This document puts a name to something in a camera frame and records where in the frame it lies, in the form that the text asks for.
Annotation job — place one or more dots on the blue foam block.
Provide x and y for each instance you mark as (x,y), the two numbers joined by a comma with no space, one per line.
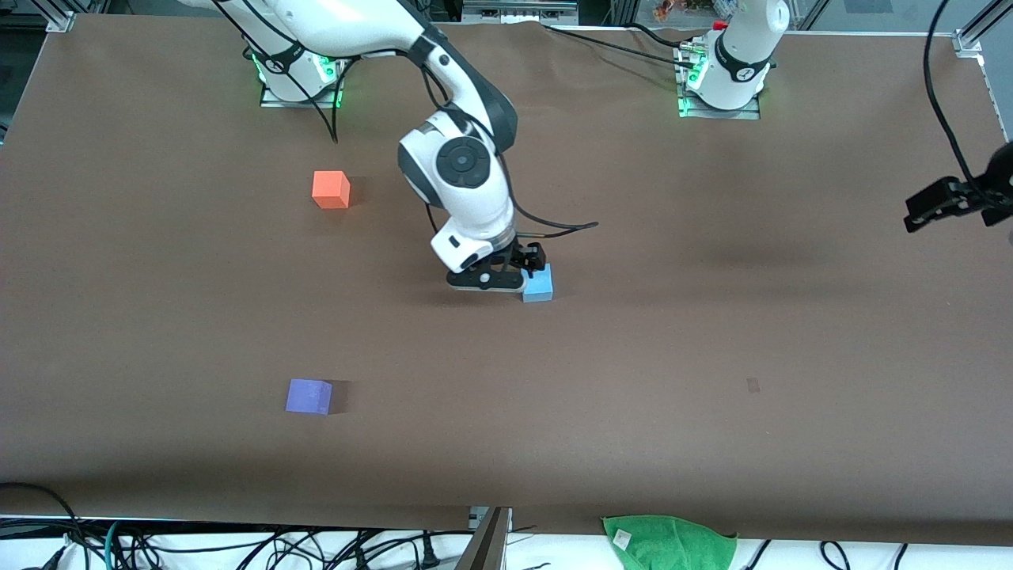
(540,291)

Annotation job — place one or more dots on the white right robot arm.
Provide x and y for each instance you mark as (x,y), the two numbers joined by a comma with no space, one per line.
(467,198)

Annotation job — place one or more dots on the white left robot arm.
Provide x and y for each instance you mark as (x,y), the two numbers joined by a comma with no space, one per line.
(740,47)

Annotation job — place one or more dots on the orange foam block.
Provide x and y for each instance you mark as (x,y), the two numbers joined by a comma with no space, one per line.
(328,191)

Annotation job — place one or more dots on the purple foam block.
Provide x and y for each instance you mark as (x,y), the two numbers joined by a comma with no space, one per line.
(307,397)

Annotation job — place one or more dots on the grey equipment box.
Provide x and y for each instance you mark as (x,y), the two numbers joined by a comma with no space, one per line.
(518,9)

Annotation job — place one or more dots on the green cloth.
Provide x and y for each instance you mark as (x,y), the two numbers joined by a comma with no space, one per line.
(669,546)

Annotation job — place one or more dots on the aluminium frame bracket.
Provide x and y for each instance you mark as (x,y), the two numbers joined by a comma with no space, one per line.
(59,17)
(977,32)

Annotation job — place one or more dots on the grey metal mount post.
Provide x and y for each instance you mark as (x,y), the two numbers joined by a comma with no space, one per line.
(487,546)

